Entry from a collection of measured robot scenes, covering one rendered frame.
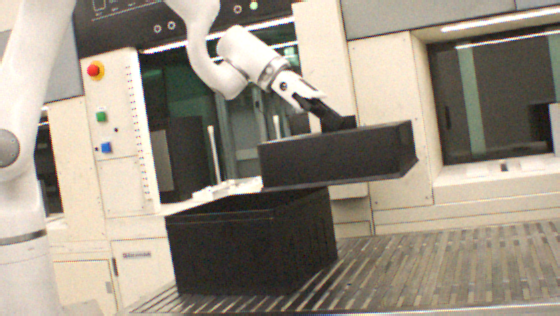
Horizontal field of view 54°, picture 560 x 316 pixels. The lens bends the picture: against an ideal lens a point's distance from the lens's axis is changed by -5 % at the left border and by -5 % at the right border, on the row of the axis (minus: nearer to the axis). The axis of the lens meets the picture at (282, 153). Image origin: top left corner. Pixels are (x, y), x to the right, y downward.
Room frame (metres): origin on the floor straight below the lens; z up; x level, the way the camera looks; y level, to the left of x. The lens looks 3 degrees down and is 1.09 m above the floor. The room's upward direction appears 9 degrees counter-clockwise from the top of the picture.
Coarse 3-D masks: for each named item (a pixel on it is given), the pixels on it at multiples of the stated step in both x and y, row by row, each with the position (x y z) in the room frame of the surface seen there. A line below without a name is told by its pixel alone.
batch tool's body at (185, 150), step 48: (240, 0) 1.63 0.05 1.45; (288, 0) 1.58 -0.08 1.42; (336, 0) 1.49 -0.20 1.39; (96, 48) 1.81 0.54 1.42; (144, 48) 1.85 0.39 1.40; (288, 48) 2.11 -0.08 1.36; (336, 48) 1.49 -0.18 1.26; (96, 96) 1.83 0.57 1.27; (144, 96) 2.16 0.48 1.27; (192, 96) 2.26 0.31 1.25; (336, 96) 1.50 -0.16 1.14; (96, 144) 1.84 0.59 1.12; (144, 144) 1.78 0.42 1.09; (192, 144) 2.15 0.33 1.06; (144, 192) 1.79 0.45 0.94; (192, 192) 2.09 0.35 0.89; (336, 192) 1.51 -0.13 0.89; (144, 240) 1.79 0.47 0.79; (144, 288) 1.80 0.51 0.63
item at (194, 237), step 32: (256, 192) 1.41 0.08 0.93; (288, 192) 1.37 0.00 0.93; (320, 192) 1.27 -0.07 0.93; (192, 224) 1.17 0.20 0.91; (224, 224) 1.13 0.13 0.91; (256, 224) 1.10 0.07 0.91; (288, 224) 1.13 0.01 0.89; (320, 224) 1.25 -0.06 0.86; (192, 256) 1.18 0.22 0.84; (224, 256) 1.14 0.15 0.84; (256, 256) 1.11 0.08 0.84; (288, 256) 1.11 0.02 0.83; (320, 256) 1.23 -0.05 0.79; (192, 288) 1.19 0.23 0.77; (224, 288) 1.15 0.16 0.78; (256, 288) 1.11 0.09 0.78; (288, 288) 1.09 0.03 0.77
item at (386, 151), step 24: (408, 120) 1.31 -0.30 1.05; (264, 144) 1.16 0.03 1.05; (288, 144) 1.15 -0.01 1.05; (312, 144) 1.13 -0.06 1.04; (336, 144) 1.11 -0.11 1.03; (360, 144) 1.10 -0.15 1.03; (384, 144) 1.08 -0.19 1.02; (408, 144) 1.22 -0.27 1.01; (264, 168) 1.17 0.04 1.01; (288, 168) 1.15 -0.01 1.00; (312, 168) 1.13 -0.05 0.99; (336, 168) 1.11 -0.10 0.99; (360, 168) 1.10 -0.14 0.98; (384, 168) 1.08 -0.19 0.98; (408, 168) 1.16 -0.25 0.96; (264, 192) 1.16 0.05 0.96
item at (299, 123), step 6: (288, 114) 2.15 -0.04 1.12; (294, 114) 2.14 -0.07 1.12; (300, 114) 2.13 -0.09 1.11; (306, 114) 2.12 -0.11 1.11; (294, 120) 2.14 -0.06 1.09; (300, 120) 2.13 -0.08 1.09; (306, 120) 2.12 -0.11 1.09; (294, 126) 2.14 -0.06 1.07; (300, 126) 2.13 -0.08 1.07; (306, 126) 2.12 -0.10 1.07; (294, 132) 2.14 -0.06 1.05; (300, 132) 2.13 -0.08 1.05; (306, 132) 2.13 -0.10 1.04
